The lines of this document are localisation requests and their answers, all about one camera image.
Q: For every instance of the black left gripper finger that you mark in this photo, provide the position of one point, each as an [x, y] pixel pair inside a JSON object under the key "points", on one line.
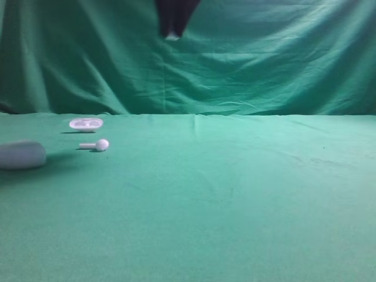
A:
{"points": [[184, 10]]}

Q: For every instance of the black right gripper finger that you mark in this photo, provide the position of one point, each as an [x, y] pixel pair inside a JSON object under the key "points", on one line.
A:
{"points": [[165, 15]]}

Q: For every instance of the white earbud near case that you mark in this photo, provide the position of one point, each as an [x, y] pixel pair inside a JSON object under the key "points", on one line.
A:
{"points": [[99, 146]]}

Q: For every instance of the green backdrop cloth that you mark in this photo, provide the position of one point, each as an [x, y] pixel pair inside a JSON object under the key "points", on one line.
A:
{"points": [[234, 58]]}

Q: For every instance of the green table cloth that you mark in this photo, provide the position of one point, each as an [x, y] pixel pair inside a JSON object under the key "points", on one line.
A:
{"points": [[192, 198]]}

